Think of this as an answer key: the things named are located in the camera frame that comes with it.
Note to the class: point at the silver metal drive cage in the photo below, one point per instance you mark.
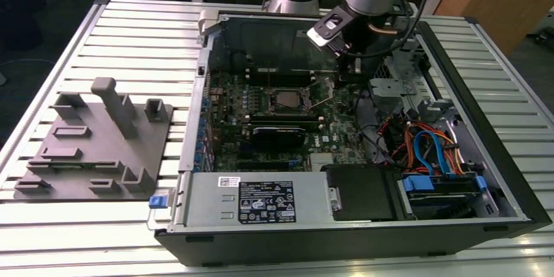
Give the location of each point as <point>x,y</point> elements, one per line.
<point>388,87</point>

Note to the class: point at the silver topped CPU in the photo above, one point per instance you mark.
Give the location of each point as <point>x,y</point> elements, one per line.
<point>287,99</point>

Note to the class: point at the silver chipset heatsink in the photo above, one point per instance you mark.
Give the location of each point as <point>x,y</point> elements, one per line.
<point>322,158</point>

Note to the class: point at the RAM slot black clips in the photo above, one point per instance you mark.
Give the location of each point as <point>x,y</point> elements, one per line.
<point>280,115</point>
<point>280,121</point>
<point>259,74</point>
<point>259,82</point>

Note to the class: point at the black PC case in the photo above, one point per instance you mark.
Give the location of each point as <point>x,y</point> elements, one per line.
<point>303,244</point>

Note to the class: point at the green motherboard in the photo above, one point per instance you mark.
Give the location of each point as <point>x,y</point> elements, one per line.
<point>342,127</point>

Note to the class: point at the grey parts rack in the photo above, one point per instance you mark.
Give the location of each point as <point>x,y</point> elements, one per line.
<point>87,160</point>

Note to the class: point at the hard disk in blue carrier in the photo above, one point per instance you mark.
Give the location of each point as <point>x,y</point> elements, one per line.
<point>418,183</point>

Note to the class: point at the CPU socket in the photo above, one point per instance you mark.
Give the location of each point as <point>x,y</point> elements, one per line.
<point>268,108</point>

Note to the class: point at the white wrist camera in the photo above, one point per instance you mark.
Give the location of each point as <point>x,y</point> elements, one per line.
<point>326,27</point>

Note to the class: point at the black plastic shroud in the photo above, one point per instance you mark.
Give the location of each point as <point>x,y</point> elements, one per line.
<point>367,192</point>

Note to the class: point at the silver power supply unit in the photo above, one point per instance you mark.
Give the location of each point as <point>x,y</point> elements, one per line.
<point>207,199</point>

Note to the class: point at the black graphics card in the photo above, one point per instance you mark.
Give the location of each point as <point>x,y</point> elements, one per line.
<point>276,139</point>

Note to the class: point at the blue case latch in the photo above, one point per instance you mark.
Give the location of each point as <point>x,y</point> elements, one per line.
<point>156,202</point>

